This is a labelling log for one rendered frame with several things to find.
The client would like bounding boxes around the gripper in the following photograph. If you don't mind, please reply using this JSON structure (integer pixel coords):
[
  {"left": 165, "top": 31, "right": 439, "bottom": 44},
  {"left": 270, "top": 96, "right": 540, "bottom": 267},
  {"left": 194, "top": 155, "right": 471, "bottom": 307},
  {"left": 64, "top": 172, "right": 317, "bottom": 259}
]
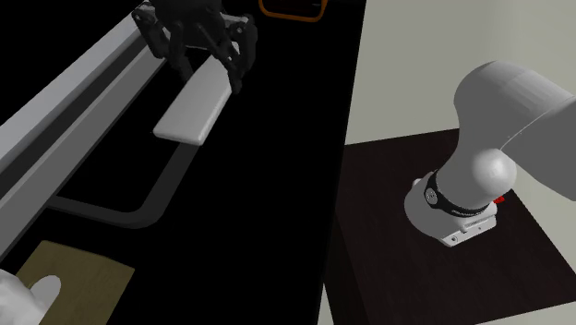
[{"left": 131, "top": 0, "right": 259, "bottom": 96}]

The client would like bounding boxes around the white flat oblong slab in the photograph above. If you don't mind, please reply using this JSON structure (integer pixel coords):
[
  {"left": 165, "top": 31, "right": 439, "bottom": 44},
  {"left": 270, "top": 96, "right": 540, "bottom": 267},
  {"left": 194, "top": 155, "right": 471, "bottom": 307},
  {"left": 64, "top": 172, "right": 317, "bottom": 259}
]
[{"left": 152, "top": 12, "right": 251, "bottom": 147}]

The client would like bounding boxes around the black tray with orange rim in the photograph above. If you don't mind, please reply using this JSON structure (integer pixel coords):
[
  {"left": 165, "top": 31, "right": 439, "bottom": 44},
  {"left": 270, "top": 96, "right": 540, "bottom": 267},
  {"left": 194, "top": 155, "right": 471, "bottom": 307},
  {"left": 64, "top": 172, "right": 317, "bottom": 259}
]
[{"left": 258, "top": 0, "right": 329, "bottom": 23}]

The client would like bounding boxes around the black sink with grey rim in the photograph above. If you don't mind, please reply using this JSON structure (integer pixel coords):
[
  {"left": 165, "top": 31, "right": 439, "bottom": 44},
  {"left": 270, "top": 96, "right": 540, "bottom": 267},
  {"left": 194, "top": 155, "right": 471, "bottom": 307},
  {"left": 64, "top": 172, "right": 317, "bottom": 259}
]
[{"left": 46, "top": 74, "right": 200, "bottom": 230}]

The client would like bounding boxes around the olive brown cutting board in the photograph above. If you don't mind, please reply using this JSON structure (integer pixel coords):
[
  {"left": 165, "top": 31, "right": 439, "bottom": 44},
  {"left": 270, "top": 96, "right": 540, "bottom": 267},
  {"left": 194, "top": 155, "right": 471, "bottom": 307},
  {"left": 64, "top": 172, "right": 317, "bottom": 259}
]
[{"left": 15, "top": 239, "right": 136, "bottom": 325}]

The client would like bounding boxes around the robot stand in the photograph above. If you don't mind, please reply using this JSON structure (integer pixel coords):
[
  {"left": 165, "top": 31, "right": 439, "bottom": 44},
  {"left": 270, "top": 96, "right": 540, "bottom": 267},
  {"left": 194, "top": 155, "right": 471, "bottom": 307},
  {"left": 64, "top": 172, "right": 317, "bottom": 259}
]
[{"left": 323, "top": 127, "right": 576, "bottom": 325}]

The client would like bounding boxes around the white rounded object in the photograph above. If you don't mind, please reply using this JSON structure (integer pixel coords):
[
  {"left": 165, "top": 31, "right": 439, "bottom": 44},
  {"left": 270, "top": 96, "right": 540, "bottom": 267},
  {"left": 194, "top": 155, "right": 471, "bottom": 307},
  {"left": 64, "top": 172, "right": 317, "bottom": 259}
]
[{"left": 0, "top": 269, "right": 63, "bottom": 325}]

